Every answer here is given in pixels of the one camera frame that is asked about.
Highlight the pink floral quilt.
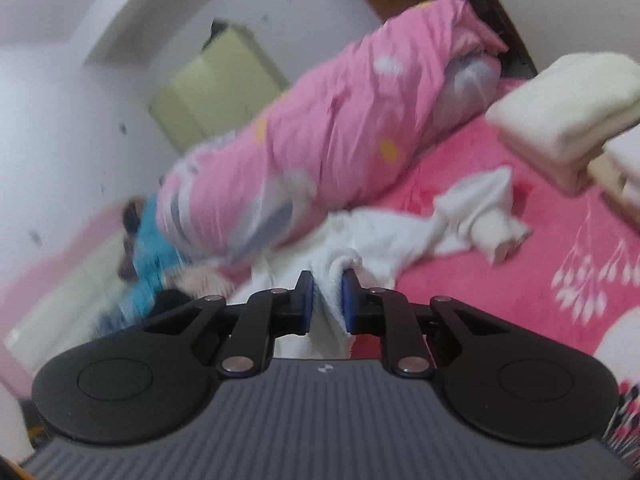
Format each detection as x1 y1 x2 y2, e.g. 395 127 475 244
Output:
155 0 511 266

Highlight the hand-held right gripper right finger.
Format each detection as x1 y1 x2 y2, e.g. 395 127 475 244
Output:
341 270 511 377

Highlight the cream folded garment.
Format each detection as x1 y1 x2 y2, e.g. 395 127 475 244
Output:
485 52 640 196

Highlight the dark maroon cloth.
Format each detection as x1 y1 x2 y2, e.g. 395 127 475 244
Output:
120 197 147 281

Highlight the white folded garment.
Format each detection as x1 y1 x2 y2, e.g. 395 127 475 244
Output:
587 127 640 221

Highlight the pink white bed headboard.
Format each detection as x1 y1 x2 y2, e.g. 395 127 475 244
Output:
0 200 166 386

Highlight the pink flower print blanket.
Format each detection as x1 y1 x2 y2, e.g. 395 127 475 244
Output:
345 77 640 461

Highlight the teal cloth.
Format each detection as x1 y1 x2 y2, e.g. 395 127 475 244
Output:
120 195 193 321

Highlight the black cloth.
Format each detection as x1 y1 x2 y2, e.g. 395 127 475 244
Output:
152 287 198 313

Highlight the white sweatshirt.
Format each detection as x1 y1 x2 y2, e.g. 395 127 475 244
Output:
250 165 533 361

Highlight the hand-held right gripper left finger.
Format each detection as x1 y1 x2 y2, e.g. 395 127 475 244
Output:
142 270 316 378

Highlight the pale yellow wardrobe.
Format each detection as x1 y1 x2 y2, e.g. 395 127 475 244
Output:
148 20 291 156

